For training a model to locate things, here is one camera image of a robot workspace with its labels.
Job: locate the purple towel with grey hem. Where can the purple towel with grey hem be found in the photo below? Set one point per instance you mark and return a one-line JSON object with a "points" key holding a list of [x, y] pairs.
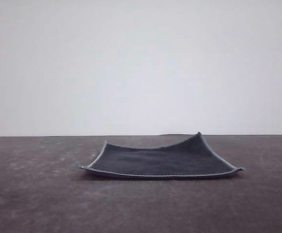
{"points": [[155, 160]]}

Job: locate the grey table cloth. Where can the grey table cloth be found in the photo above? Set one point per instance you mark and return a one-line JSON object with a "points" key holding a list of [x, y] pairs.
{"points": [[141, 206]]}

